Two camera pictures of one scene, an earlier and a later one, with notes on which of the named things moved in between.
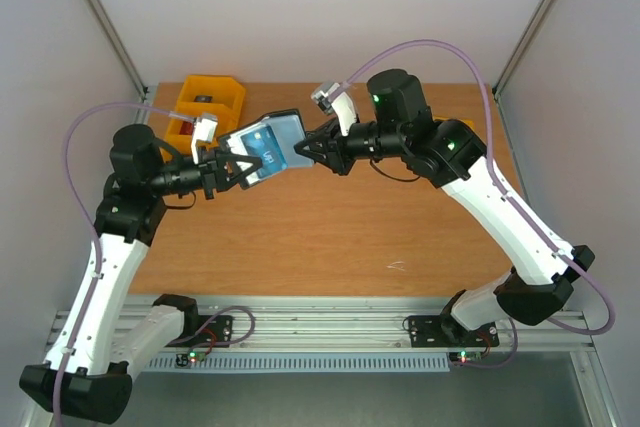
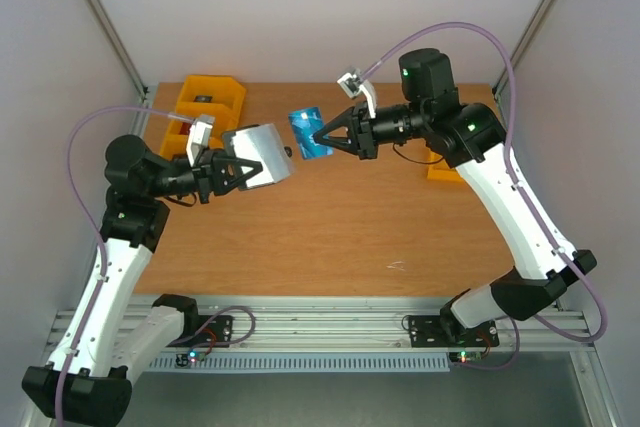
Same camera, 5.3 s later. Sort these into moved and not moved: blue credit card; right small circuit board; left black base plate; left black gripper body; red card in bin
Moved: blue credit card
Not moved: left black gripper body; right small circuit board; red card in bin; left black base plate
